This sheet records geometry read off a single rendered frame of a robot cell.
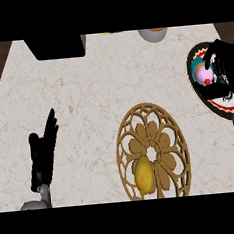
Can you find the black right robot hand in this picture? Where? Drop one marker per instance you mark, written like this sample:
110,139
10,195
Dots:
226,66

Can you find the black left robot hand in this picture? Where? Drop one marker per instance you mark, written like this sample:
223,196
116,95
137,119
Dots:
42,152

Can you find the pink frosted cupcake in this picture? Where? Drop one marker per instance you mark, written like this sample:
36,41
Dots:
202,71

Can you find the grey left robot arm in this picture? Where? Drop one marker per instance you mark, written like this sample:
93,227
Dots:
42,199

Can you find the black patterned round plate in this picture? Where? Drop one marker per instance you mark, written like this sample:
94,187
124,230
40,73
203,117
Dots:
203,88

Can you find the gold openwork round placemat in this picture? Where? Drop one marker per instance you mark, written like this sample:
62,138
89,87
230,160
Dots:
154,152

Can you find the grey bowl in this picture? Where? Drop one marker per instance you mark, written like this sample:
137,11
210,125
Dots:
153,35

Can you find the yellow lemon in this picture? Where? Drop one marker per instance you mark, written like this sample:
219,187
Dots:
144,175

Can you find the black box appliance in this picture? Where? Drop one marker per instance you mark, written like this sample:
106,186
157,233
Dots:
57,47

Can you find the yellow-green object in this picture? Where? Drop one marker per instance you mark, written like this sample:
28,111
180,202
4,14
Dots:
111,32

